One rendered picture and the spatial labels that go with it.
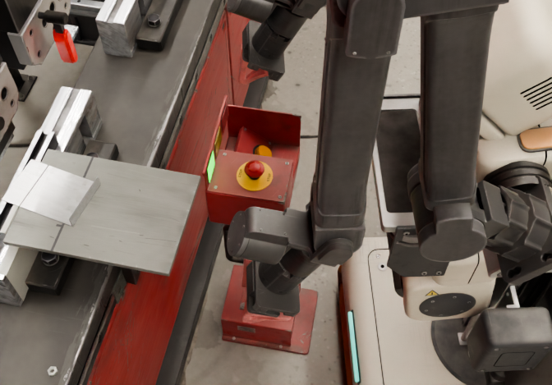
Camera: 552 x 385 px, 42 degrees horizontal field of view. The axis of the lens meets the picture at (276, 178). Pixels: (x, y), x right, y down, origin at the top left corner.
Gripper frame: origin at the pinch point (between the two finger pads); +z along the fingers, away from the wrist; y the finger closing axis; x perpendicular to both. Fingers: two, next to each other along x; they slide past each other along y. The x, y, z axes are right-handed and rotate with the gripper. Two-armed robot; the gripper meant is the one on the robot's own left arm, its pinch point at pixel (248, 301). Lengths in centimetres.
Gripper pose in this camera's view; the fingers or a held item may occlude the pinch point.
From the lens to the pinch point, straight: 105.8
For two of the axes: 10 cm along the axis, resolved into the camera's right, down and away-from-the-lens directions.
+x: 8.9, 2.3, 3.9
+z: -4.5, 5.2, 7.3
